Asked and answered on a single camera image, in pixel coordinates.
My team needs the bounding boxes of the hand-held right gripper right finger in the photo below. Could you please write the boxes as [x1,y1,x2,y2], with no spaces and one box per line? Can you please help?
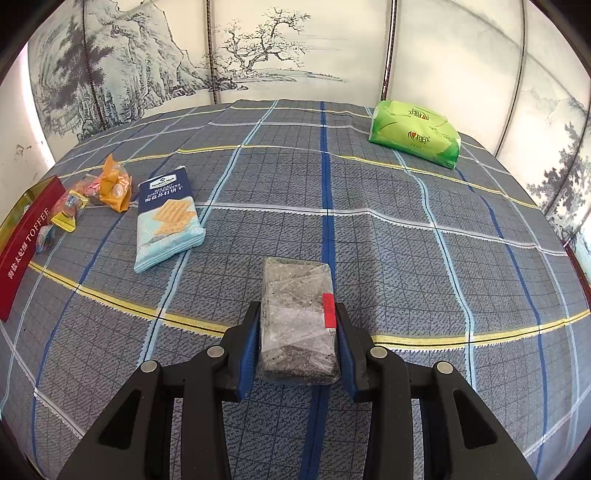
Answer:
[335,301,539,480]

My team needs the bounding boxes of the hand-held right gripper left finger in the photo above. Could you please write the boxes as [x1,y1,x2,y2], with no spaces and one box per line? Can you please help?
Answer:
[58,301,262,480]

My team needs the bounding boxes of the grey sesame snack block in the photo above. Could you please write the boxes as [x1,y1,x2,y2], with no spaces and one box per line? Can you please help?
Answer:
[259,257,342,385]

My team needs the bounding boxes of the blue cracker packet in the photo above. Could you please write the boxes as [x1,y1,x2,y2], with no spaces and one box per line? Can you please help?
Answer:
[134,166,207,274]

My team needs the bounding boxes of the orange snack packet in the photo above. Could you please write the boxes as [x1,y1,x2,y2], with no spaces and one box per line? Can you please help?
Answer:
[99,154,133,213]

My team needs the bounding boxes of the small clear snack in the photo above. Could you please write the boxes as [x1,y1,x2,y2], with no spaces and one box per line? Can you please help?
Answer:
[69,178,105,206]

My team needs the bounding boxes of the yellow candy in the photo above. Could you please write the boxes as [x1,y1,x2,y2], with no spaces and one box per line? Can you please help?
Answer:
[50,191,89,232]

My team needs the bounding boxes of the small blue candy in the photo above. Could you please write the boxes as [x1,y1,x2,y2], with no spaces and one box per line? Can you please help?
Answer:
[34,225,58,254]

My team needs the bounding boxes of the gold metal tin tray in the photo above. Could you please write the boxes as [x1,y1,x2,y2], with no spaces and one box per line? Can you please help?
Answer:
[0,175,68,322]

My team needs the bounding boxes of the blue plaid tablecloth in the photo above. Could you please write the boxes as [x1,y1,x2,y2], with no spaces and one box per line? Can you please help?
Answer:
[0,99,591,480]

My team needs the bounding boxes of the green tissue pack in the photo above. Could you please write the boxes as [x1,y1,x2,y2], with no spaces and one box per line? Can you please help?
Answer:
[368,99,462,169]

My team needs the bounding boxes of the ink painted folding screen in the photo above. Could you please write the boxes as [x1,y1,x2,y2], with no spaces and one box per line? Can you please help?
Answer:
[28,0,591,287]

